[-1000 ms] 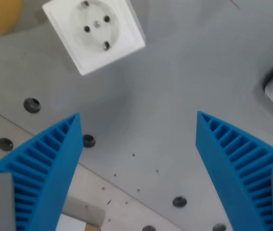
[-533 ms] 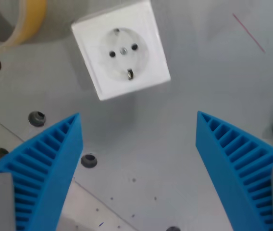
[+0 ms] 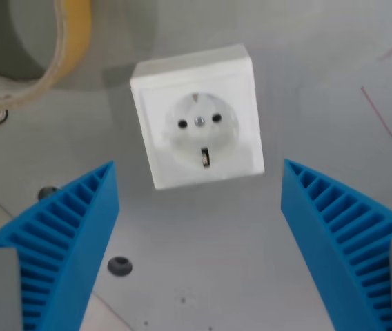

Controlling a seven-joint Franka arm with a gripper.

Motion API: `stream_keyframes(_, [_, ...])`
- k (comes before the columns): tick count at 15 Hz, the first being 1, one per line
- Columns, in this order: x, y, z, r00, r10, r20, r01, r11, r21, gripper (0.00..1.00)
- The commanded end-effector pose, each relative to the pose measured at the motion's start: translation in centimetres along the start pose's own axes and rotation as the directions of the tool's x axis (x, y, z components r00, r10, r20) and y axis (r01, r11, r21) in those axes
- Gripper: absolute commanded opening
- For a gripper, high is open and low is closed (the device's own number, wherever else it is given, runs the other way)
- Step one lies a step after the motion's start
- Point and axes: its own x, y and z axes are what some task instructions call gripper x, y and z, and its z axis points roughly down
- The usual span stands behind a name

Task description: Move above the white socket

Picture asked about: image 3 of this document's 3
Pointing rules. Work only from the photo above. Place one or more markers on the beige masking tape roll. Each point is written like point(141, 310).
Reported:
point(73, 34)

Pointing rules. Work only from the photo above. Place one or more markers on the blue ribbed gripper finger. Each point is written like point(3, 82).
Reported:
point(78, 220)
point(320, 220)

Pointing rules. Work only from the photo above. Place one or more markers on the white wall socket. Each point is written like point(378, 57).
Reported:
point(196, 79)

